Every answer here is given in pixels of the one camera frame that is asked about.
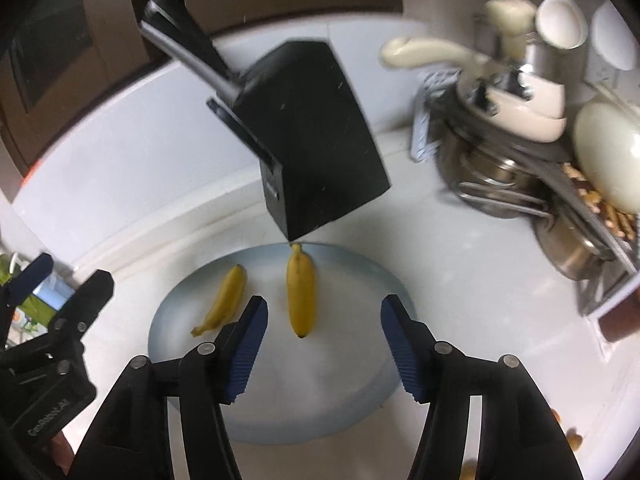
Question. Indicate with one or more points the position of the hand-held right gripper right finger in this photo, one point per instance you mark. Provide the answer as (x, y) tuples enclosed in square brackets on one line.
[(402, 355)]

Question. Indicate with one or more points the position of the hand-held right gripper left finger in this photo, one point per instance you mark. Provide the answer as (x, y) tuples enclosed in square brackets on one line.
[(245, 355)]

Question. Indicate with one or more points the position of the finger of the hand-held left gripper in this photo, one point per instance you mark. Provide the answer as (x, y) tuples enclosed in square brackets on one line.
[(90, 297), (31, 275)]

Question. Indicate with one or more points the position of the light blue plate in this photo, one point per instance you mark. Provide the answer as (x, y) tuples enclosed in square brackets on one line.
[(325, 385)]

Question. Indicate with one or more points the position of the green packet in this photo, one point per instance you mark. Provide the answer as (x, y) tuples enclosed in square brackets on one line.
[(42, 308)]

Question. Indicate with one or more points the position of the small yellow banana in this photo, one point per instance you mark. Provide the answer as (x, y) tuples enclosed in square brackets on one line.
[(227, 295)]

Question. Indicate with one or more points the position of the large yellow banana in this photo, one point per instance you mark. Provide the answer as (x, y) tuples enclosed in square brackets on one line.
[(301, 290)]

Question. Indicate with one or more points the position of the dark wooden cabinet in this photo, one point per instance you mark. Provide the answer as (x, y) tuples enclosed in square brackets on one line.
[(75, 60)]

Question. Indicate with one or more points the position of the white metal kitchen rack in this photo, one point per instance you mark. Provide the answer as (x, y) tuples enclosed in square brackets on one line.
[(422, 130)]

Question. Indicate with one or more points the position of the black knife block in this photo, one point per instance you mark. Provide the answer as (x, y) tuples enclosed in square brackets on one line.
[(310, 135)]

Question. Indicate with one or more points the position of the wooden trivet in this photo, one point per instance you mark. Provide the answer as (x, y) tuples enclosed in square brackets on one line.
[(600, 205)]

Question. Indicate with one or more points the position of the cream saucepan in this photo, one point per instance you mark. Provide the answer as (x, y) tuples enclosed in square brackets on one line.
[(520, 110)]

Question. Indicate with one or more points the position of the cream ceramic pot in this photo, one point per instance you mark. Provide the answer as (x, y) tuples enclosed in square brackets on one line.
[(610, 155)]

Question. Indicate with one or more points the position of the white ladle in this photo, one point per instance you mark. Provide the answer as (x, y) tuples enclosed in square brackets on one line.
[(560, 20)]

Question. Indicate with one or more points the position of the white rice spoon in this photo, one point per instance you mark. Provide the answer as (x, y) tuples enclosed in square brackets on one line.
[(615, 35)]

